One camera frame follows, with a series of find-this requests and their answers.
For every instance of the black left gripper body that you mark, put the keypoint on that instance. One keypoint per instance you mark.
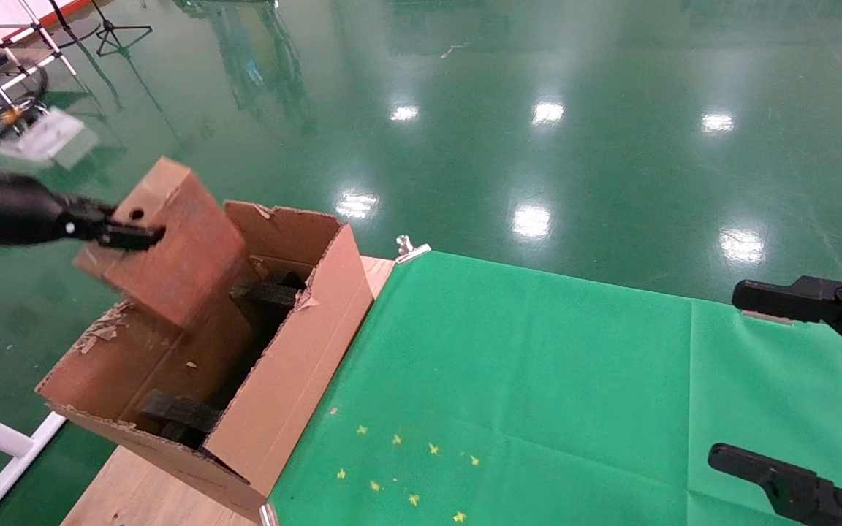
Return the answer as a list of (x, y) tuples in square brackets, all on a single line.
[(4, 212)]

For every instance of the small brown cardboard box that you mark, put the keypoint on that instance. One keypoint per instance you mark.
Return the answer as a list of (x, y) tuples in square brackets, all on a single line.
[(180, 256)]

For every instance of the black tripod stand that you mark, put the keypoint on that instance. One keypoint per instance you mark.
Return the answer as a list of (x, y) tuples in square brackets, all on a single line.
[(109, 25)]

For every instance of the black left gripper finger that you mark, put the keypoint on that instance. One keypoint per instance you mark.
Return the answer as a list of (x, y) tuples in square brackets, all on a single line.
[(125, 235)]

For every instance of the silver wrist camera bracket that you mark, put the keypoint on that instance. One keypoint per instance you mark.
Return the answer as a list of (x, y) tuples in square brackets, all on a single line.
[(48, 139)]

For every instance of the black round base stand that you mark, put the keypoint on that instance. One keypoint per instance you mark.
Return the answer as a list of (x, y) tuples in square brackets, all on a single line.
[(77, 33)]

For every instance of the white pipe rack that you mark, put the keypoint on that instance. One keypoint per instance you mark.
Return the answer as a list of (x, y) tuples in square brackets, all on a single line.
[(33, 68)]

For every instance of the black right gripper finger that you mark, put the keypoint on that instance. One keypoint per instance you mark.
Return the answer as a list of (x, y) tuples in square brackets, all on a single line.
[(794, 493), (786, 301)]

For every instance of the large open cardboard carton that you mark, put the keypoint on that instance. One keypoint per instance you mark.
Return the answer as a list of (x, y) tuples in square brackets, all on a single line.
[(297, 380)]

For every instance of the green table cloth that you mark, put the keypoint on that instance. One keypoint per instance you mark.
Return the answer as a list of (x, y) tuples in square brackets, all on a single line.
[(574, 380)]

